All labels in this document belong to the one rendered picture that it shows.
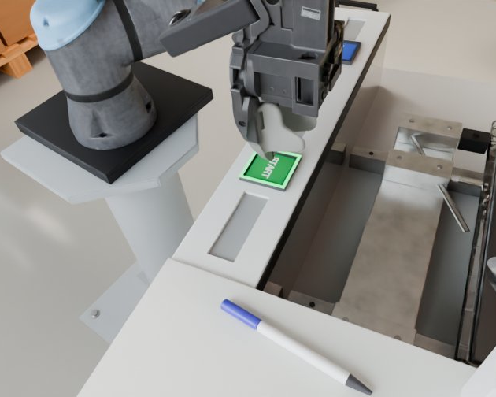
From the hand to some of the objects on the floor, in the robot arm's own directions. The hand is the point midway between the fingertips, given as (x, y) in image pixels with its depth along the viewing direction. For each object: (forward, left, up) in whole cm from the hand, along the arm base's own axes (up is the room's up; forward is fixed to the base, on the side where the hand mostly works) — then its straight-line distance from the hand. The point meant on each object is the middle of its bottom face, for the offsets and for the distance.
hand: (264, 148), depth 48 cm
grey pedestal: (-48, -1, -100) cm, 111 cm away
